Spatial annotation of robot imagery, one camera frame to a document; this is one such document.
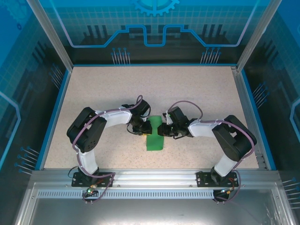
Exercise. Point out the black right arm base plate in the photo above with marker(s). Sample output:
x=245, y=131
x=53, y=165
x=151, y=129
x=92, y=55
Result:
x=204, y=179

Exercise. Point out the metal tray panel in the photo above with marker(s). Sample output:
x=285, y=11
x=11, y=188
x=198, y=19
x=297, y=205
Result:
x=150, y=211

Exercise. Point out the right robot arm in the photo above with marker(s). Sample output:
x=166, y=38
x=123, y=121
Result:
x=232, y=138

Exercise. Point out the blue table border frame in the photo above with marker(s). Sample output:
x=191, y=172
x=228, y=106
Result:
x=58, y=105

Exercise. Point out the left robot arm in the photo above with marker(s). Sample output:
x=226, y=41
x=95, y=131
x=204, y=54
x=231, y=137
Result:
x=86, y=133

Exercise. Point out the green square paper sheet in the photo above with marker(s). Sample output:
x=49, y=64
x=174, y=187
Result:
x=154, y=143

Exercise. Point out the aluminium side rail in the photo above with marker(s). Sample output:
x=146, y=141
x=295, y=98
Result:
x=243, y=93

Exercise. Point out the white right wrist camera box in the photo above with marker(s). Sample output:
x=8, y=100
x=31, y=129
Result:
x=167, y=119

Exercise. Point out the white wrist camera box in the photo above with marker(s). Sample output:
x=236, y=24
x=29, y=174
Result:
x=167, y=119
x=146, y=116

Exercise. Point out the aluminium mounting rail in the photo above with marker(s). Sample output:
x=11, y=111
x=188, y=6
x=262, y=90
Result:
x=154, y=178

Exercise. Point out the aluminium frame post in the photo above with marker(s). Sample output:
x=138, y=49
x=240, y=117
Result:
x=52, y=35
x=257, y=35

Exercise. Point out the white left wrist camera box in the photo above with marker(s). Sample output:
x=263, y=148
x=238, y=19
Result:
x=146, y=116

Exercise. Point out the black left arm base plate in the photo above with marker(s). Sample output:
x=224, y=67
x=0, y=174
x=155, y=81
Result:
x=79, y=181

